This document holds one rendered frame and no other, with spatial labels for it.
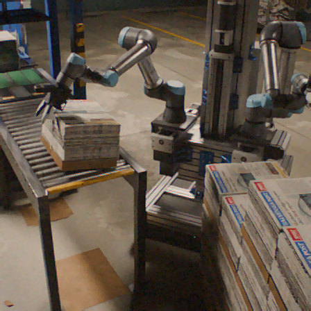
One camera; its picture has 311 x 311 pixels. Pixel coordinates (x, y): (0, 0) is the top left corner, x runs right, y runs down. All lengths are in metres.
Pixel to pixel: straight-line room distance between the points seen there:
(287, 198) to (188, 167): 1.29
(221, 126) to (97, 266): 1.15
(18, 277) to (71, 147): 1.06
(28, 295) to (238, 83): 1.73
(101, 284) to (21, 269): 0.51
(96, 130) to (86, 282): 1.02
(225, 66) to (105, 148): 0.89
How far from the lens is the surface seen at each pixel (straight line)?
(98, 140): 2.08
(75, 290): 2.66
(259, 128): 2.52
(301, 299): 1.28
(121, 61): 2.16
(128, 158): 2.26
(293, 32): 2.40
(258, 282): 1.60
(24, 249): 3.01
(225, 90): 2.59
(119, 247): 2.93
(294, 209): 1.47
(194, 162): 2.70
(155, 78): 2.62
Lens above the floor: 1.84
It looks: 27 degrees down
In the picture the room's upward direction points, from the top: 1 degrees clockwise
